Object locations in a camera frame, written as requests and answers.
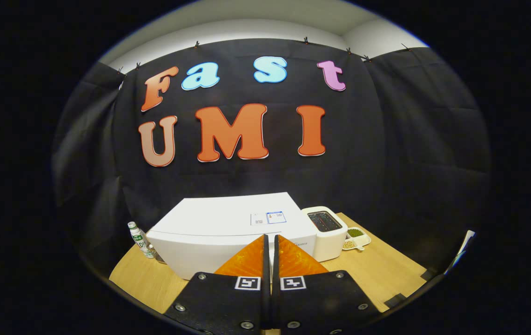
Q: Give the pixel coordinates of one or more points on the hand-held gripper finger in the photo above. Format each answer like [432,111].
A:
[266,298]
[276,298]

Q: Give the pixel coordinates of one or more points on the white microwave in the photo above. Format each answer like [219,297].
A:
[223,218]

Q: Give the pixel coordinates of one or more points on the white toaster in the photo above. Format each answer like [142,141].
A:
[330,246]

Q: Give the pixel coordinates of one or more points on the white divided dish with beans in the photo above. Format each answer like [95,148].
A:
[360,242]

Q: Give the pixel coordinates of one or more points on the small black block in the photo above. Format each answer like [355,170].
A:
[395,301]

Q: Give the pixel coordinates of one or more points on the white drink bottle green label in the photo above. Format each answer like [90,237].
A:
[140,242]

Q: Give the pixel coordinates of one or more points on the black backdrop cloth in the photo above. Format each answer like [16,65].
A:
[386,163]

